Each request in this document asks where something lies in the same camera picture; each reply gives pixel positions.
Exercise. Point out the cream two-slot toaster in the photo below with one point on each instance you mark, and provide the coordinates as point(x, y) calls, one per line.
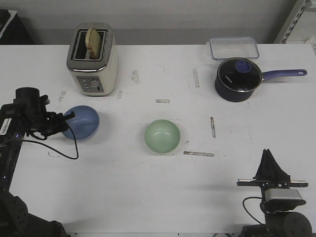
point(94, 77)

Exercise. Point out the blue bowl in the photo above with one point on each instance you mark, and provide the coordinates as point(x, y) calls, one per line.
point(85, 123)

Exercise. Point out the clear plastic container blue rim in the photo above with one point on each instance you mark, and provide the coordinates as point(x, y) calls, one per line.
point(228, 47)

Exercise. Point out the dark blue saucepan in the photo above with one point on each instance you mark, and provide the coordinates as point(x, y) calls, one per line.
point(242, 96)

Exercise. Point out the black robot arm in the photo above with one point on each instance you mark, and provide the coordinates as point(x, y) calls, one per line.
point(278, 223)
point(25, 116)

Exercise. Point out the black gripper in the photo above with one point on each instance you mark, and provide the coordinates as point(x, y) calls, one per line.
point(280, 179)
point(44, 122)

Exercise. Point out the green bowl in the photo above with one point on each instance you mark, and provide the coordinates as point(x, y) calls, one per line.
point(162, 136)

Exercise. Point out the glass pot lid blue knob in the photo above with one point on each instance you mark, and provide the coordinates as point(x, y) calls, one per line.
point(239, 75)

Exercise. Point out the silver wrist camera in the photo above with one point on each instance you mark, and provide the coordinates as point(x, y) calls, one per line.
point(283, 199)

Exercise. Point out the white slotted shelf rail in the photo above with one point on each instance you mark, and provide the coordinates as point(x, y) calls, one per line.
point(300, 24)

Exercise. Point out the toast slice in toaster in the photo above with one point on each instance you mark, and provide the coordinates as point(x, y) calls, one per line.
point(93, 43)

